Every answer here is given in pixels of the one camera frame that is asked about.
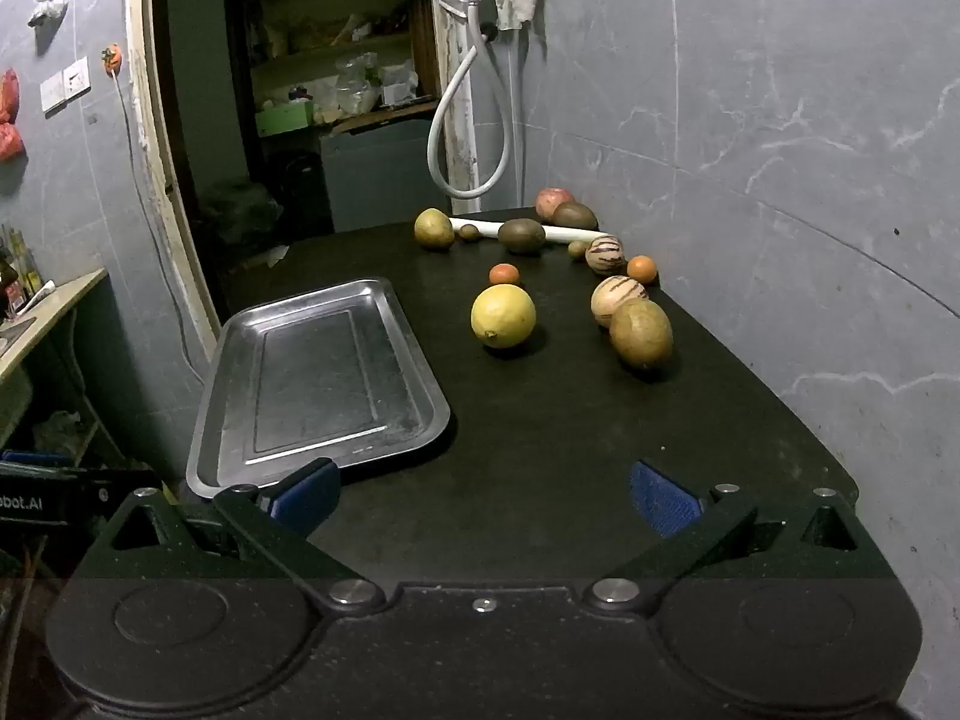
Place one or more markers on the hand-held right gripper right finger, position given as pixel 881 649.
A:
pixel 664 499

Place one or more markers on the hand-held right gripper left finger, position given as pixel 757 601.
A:
pixel 307 496

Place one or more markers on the rectangular metal tray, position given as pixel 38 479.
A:
pixel 315 382

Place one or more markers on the orange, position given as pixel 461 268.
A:
pixel 642 269

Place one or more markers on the green-brown mango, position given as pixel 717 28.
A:
pixel 642 334

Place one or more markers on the beige side counter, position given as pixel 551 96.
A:
pixel 52 315

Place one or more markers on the large striped pepino melon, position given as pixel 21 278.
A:
pixel 615 296

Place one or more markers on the dark bottles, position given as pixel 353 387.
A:
pixel 15 270

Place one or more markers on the yellow lemon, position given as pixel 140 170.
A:
pixel 503 316

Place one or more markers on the small striped pepino melon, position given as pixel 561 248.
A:
pixel 604 254

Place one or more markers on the small brown kiwi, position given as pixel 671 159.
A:
pixel 469 232
pixel 577 249

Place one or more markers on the small tangerine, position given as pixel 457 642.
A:
pixel 505 274

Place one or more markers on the dark plastic bag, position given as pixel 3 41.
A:
pixel 240 214

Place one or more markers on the yellow-green pear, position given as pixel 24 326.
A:
pixel 434 229

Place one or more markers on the red apple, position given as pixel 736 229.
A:
pixel 553 199

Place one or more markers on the grey cabinet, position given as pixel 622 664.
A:
pixel 375 180

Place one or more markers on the red plastic bag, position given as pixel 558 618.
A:
pixel 7 96
pixel 10 142

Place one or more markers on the green box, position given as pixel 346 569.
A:
pixel 285 118

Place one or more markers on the wooden shelf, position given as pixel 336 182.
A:
pixel 337 37

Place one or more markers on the white wall switch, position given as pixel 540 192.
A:
pixel 66 86

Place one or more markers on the orange wall plug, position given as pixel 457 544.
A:
pixel 112 60

